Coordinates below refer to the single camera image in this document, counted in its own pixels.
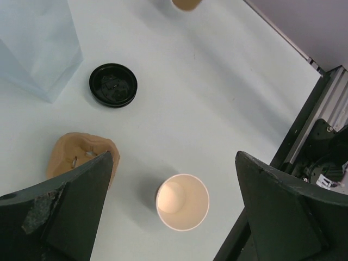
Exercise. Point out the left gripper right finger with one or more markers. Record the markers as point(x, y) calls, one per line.
point(290, 219)

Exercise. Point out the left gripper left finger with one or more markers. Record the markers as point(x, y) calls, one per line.
point(56, 219)

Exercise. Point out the brown paper cup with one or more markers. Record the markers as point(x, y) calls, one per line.
point(182, 202)
point(186, 5)

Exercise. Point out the black plastic cup lid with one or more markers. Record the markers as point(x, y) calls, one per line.
point(113, 85)

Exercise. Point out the brown cardboard cup carrier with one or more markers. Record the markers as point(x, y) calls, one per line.
point(75, 149)

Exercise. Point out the light blue table mat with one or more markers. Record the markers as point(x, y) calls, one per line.
point(211, 82)

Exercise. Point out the light blue paper bag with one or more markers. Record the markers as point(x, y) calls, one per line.
point(40, 50)

